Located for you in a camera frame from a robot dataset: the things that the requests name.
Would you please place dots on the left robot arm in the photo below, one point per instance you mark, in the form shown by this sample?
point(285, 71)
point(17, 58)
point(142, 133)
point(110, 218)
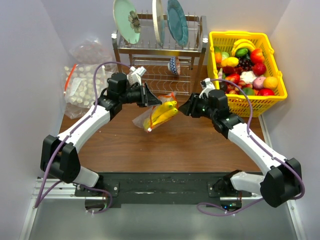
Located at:
point(59, 157)

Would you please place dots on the white cauliflower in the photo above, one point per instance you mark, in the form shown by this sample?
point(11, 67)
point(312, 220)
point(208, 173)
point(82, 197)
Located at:
point(248, 77)

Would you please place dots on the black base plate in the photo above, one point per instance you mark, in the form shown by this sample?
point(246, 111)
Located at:
point(172, 188)

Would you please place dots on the green lime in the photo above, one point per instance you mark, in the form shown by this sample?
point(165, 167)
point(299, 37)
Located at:
point(247, 91)

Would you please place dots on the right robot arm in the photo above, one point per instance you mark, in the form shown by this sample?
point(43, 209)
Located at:
point(281, 178)

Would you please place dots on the mint green flower plate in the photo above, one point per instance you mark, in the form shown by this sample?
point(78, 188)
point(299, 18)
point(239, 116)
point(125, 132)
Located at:
point(127, 20)

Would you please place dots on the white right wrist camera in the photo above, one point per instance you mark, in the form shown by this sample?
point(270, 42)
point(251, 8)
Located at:
point(207, 86)

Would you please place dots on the cream plate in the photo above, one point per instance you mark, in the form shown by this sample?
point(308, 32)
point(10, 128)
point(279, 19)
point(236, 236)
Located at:
point(158, 21)

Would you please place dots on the yellow banana bunch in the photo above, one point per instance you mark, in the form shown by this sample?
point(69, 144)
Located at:
point(158, 115)
point(242, 44)

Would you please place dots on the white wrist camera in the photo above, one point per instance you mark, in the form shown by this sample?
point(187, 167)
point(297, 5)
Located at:
point(207, 86)
point(135, 75)

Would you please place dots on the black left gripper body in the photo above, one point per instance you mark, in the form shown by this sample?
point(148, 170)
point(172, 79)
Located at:
point(139, 95)

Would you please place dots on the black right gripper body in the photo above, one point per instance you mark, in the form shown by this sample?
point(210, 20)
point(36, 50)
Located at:
point(200, 107)

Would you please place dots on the bag of red pieces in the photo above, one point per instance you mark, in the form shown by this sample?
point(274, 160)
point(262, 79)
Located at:
point(90, 51)

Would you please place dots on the blue patterned bowl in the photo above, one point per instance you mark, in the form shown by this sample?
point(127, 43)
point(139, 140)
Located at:
point(174, 66)

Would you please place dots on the red tomato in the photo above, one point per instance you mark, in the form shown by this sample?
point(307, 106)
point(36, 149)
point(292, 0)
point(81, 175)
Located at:
point(265, 92)

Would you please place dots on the bag of white round pieces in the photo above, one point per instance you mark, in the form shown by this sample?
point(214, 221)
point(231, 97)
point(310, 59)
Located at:
point(78, 87)

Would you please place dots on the clear orange zip bag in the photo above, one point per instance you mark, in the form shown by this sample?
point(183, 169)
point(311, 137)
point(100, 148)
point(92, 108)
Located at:
point(138, 121)

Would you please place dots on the orange fruit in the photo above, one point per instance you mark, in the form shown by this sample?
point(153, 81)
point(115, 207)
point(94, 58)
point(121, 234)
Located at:
point(270, 82)

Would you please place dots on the teal plate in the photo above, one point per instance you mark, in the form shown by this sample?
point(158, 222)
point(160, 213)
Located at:
point(177, 23)

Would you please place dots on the yellow lemon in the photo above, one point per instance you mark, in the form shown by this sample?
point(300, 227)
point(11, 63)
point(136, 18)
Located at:
point(230, 62)

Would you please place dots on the red orange bell pepper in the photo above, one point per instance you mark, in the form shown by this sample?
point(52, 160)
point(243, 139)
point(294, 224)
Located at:
point(257, 56)

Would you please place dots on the metal dish rack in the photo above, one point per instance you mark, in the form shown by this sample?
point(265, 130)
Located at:
point(149, 54)

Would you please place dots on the red apple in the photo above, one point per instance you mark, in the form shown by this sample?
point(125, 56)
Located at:
point(259, 69)

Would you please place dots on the dark grape bunch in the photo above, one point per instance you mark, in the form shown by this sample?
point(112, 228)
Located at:
point(245, 64)

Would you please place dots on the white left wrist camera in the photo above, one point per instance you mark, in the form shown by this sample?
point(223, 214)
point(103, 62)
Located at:
point(135, 75)

